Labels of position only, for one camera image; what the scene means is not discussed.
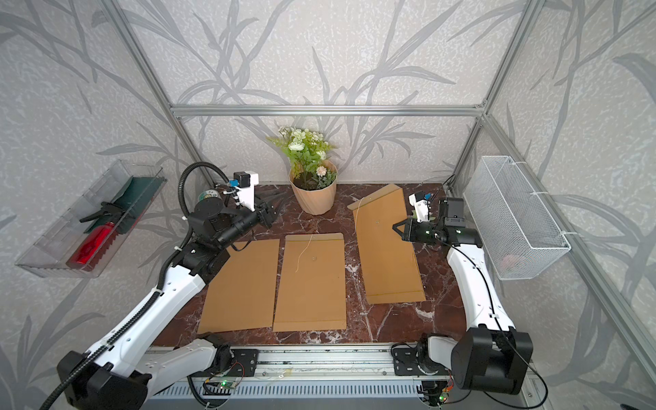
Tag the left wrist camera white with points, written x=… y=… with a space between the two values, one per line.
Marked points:
x=242 y=188

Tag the brown file bag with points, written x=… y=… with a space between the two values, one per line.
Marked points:
x=389 y=266
x=312 y=288
x=242 y=295

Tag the dark green cloth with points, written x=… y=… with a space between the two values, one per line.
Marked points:
x=128 y=205

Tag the white wire mesh basket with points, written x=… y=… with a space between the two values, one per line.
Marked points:
x=520 y=235

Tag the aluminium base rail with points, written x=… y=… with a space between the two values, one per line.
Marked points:
x=323 y=361

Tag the pink flower pot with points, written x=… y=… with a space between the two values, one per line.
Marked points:
x=315 y=193

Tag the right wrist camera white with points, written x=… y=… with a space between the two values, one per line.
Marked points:
x=420 y=203

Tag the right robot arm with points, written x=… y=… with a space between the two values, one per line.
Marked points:
x=487 y=321

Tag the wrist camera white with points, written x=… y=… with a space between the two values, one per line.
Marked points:
x=242 y=188
x=420 y=203

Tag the clear plastic wall tray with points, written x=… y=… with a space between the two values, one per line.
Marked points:
x=47 y=257

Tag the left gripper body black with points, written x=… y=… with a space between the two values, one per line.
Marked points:
x=262 y=215

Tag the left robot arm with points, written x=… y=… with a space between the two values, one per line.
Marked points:
x=190 y=268

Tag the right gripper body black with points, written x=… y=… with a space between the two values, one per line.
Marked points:
x=425 y=231

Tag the green plant white flowers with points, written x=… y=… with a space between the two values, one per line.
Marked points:
x=307 y=152

